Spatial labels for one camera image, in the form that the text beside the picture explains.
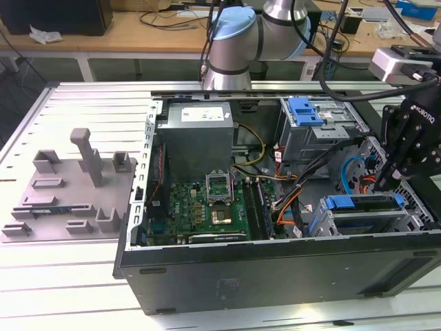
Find blue RAM stick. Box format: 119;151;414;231
30;205;75;219

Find blue wire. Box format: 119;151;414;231
340;156;365;201

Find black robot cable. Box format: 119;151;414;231
318;0;441;104

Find blue cardboard box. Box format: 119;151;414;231
395;0;438;20

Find white crumpled plastic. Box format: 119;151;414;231
28;23;65;45

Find grey wire bundle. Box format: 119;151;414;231
229;164;299;182

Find blue plastic latch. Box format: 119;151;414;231
288;98;327;128

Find hard disk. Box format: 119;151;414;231
307;192;404;239

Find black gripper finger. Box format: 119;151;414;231
387;119;441;189
373;105;402;192

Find wooden desk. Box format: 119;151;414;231
0;0;441;83

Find black graphics card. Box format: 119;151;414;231
187;231;248;245

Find grey parts rack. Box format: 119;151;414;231
0;128;139;245

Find small black box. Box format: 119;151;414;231
340;15;363;34

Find metal disk bay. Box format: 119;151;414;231
309;198;435;239

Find metal drive cage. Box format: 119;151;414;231
278;96;371;166

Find black RAM slot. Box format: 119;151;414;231
242;178;263;241

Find grey power supply unit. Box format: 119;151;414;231
155;102;236;173

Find orange black power wire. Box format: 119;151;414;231
356;154;378;197

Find black computer box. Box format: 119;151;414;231
0;0;114;37

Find dark RAM stick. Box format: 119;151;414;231
254;178;276;239

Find black cable bundle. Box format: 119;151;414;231
271;136;367;239

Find yellow wire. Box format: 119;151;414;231
236;123;266;167

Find clear plastic bags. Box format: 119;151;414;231
374;19;404;39

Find green motherboard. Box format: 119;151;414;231
146;177;289;246

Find black PC case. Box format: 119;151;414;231
112;88;441;317

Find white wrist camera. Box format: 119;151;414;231
370;46;435;83

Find metal socket cover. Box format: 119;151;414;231
205;171;235;204

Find CPU socket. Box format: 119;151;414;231
207;202;236;228

